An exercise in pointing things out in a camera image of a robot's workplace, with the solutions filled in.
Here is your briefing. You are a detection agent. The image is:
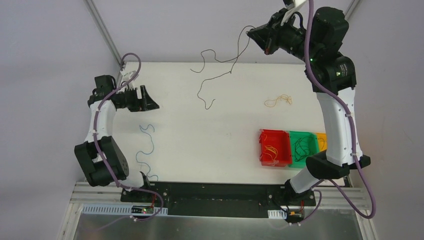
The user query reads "green plastic bin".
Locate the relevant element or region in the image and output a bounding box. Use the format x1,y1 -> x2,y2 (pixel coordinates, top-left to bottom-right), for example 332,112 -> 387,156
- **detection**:
288,131 -> 320,169

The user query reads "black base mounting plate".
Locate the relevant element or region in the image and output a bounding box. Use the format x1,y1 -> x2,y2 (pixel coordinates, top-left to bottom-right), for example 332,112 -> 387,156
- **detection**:
120,181 -> 317,219

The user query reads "aluminium frame rail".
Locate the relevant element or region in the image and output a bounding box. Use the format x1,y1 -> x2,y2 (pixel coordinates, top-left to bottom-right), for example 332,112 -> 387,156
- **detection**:
70,181 -> 371,210

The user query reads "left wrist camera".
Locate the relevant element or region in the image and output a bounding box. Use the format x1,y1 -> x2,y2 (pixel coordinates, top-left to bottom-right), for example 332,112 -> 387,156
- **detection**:
120,70 -> 137,91

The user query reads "red plastic bin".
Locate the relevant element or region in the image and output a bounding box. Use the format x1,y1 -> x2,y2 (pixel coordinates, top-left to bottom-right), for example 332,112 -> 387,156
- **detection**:
259,129 -> 292,167

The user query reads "yellow thin cable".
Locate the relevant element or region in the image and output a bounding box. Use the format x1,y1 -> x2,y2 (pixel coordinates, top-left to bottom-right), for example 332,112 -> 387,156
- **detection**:
263,94 -> 294,109

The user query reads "yellow plastic bin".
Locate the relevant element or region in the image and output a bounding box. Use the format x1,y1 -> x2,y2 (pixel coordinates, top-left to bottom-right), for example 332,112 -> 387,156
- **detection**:
315,132 -> 328,152

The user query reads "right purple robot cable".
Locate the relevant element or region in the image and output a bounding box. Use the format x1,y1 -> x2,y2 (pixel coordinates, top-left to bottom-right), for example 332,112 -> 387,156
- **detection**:
288,0 -> 378,227

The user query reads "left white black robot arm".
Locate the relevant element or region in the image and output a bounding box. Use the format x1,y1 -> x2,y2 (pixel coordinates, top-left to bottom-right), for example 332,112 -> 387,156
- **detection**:
74,75 -> 160,203

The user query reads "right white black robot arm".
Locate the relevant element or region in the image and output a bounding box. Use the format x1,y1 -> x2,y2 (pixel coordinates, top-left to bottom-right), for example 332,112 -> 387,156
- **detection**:
247,6 -> 371,205

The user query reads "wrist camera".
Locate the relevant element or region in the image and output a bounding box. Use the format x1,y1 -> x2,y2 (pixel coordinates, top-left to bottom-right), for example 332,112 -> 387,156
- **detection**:
120,70 -> 137,91
281,0 -> 307,24

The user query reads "orange thin cable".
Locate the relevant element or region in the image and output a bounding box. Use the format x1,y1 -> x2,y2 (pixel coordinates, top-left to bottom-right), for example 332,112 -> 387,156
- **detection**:
263,144 -> 279,165

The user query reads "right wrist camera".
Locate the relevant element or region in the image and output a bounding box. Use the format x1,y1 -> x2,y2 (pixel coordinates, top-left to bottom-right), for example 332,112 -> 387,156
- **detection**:
281,0 -> 307,24

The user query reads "brown thin cable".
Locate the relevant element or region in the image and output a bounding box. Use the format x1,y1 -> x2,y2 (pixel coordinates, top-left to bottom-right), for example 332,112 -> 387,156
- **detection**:
190,25 -> 256,111

